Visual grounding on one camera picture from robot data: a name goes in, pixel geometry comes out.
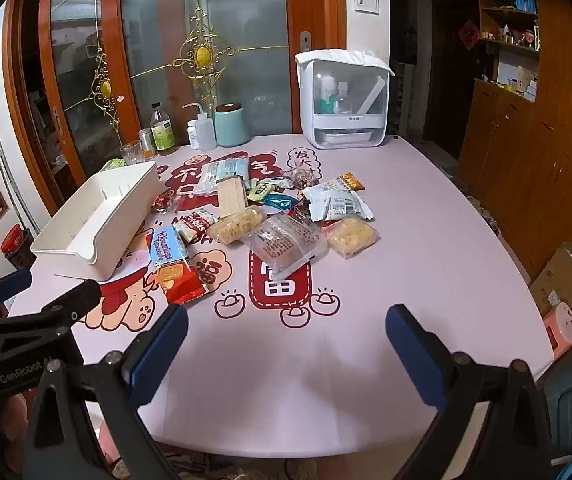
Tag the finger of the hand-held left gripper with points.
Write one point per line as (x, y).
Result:
(73, 300)
(11, 282)

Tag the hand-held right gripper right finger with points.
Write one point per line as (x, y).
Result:
(409, 352)

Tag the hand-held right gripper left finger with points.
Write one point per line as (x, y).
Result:
(162, 344)

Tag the blue red biscuit packet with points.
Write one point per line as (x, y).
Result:
(173, 265)

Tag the white plastic storage box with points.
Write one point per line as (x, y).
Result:
(91, 215)

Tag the red white cookie packet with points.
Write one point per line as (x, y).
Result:
(195, 225)

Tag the clear packet yellow puffs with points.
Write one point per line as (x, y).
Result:
(351, 236)
(238, 225)

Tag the small red candy packet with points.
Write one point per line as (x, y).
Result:
(162, 203)

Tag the clear packet brown cake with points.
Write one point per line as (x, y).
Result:
(286, 242)

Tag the clear wafer packet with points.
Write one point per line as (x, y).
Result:
(231, 196)

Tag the white grey snack packet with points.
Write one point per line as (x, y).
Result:
(338, 202)

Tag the dark red snack packet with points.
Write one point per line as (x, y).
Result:
(306, 210)

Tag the orange white snack packet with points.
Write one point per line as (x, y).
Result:
(348, 181)

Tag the light blue snack packet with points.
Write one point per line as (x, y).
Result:
(223, 170)

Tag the blue foil snack packet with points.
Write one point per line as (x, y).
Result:
(280, 201)

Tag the white brown snack packet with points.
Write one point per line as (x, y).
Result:
(273, 182)

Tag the clear packet mixed nuts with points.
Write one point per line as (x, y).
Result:
(303, 177)

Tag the red lidded bucket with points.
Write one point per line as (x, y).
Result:
(16, 245)

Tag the green tissue packet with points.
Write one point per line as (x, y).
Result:
(113, 165)

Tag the pink plastic stool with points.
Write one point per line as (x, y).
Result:
(563, 332)

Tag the clear drinking glass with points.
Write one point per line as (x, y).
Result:
(131, 154)

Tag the cardboard box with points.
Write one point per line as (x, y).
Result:
(560, 280)

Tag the small spice jar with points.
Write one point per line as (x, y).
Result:
(146, 145)

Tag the green label bottle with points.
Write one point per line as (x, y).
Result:
(162, 132)

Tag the white pill bottle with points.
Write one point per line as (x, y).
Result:
(194, 135)

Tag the clear wash bottle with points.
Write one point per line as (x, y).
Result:
(205, 132)

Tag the wooden glass sliding door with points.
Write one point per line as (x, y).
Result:
(246, 35)
(76, 75)

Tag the mint green canister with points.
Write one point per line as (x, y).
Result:
(231, 127)

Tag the wooden cabinet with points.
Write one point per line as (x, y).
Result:
(540, 160)

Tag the dark entry door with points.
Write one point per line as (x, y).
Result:
(453, 85)

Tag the red paper door decoration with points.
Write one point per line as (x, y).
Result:
(468, 34)

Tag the white wall switch panel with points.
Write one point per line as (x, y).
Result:
(367, 2)

